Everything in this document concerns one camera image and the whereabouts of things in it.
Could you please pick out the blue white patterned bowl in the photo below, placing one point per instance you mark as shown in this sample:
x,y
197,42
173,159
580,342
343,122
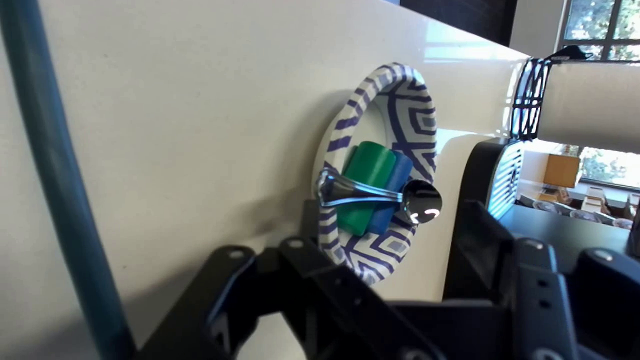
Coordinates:
x,y
417,121

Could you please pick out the silver spoon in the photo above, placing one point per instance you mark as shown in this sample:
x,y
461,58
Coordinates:
x,y
421,203

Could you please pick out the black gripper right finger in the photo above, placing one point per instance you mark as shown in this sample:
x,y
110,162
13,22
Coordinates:
x,y
566,306

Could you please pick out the white paper towel roll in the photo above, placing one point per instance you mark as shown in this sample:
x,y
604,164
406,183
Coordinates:
x,y
591,102

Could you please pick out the window with frame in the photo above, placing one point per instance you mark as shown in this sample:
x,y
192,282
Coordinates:
x,y
601,26

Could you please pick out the blue block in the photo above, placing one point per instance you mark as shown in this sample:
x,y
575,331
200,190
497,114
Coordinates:
x,y
401,175

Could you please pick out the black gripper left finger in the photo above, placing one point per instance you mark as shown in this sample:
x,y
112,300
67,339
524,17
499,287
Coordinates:
x,y
312,300

